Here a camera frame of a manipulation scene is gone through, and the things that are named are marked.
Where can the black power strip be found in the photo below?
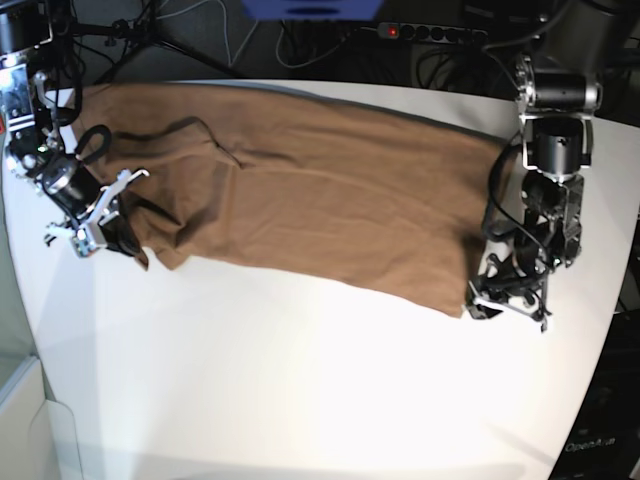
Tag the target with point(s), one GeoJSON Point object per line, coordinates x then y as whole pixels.
{"type": "Point", "coordinates": [430, 34]}

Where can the brown T-shirt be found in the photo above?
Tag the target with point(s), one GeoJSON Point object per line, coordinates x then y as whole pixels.
{"type": "Point", "coordinates": [260, 178]}

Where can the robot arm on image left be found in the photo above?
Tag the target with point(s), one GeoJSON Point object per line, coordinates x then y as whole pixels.
{"type": "Point", "coordinates": [41, 93]}

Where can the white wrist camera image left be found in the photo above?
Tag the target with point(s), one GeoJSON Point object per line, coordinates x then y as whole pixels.
{"type": "Point", "coordinates": [87, 240]}

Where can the white bin at left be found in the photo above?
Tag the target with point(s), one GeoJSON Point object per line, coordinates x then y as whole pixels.
{"type": "Point", "coordinates": [38, 435]}

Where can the black tripod stand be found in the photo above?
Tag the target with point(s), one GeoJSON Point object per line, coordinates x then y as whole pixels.
{"type": "Point", "coordinates": [144, 32]}

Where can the black OpenArm base box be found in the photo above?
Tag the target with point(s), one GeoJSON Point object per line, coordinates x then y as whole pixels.
{"type": "Point", "coordinates": [604, 440]}

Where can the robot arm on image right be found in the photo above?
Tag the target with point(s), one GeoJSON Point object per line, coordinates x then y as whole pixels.
{"type": "Point", "coordinates": [535, 186]}

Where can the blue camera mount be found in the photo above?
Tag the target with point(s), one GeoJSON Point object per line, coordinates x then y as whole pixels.
{"type": "Point", "coordinates": [312, 9]}

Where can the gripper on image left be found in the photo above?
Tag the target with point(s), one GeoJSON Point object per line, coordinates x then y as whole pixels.
{"type": "Point", "coordinates": [84, 200]}

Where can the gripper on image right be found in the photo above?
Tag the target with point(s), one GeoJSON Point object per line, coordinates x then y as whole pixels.
{"type": "Point", "coordinates": [504, 288]}

